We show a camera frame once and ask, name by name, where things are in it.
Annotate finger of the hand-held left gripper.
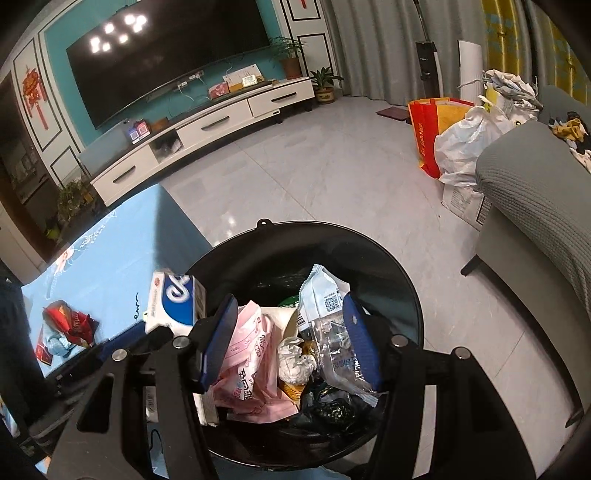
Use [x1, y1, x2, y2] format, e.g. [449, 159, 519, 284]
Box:
[41, 322, 160, 398]

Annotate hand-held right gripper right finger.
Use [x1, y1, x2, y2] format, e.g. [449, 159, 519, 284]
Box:
[342, 294, 536, 480]

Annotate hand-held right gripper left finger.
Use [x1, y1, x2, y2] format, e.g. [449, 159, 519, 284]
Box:
[46, 294, 238, 480]

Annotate pink printed packet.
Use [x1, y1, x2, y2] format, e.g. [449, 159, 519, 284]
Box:
[211, 300, 299, 424]

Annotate clear plastic wrapper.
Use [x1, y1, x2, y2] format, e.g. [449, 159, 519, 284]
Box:
[295, 264, 392, 408]

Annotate blue white paper carton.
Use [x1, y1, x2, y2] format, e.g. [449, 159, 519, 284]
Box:
[144, 269, 207, 336]

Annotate white tissue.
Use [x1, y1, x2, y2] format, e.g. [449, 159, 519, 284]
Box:
[277, 336, 318, 385]

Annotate dark plastic bag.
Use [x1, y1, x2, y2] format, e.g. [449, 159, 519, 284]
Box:
[294, 390, 372, 437]

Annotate black plastic bucket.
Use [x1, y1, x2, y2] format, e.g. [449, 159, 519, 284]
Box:
[185, 218, 424, 468]

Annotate blue face mask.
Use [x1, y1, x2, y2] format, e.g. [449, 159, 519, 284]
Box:
[45, 330, 77, 358]

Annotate red foil packet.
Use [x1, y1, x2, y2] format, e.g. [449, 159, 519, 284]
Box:
[36, 299, 99, 365]

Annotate cluster of potted plants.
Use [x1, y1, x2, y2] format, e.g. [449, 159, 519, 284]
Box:
[56, 179, 97, 221]

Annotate dark display cabinet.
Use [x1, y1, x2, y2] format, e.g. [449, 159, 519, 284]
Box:
[0, 74, 62, 274]

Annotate white printed floor box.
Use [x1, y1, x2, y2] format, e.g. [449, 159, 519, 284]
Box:
[440, 179, 491, 232]

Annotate white television cabinet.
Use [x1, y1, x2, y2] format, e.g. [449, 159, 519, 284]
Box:
[89, 76, 318, 207]

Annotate red yellow shopping bag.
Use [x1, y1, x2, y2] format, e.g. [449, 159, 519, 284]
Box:
[407, 96, 477, 179]

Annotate large white plastic sack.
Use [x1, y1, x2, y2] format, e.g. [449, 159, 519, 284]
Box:
[434, 105, 519, 188]

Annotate dark floor mat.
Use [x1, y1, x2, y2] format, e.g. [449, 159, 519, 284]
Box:
[375, 106, 413, 124]

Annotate grey sofa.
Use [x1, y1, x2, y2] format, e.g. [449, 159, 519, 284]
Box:
[461, 85, 591, 431]

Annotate small potted plant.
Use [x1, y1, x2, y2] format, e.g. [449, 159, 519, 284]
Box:
[310, 67, 345, 104]

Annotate white desk board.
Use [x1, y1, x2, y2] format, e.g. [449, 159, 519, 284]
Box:
[223, 65, 262, 89]

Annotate upright vacuum cleaner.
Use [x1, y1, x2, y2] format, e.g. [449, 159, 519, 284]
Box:
[412, 0, 445, 101]

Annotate black television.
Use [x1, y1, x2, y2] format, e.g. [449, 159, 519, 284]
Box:
[66, 0, 274, 131]

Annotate tall potted plant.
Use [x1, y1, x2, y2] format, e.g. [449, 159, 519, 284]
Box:
[269, 36, 306, 80]

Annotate white rolled sheet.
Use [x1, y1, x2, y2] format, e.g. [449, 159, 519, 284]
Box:
[457, 39, 482, 103]

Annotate crumpled white grey cloth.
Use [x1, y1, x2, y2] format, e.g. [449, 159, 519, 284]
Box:
[481, 69, 544, 113]

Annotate grey curtain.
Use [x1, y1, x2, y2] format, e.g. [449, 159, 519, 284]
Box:
[322, 0, 591, 108]

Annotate pile of clothes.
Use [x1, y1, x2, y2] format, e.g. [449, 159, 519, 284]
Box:
[551, 110, 591, 172]

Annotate yellow curtain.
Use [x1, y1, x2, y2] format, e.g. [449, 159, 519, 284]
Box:
[480, 0, 535, 85]

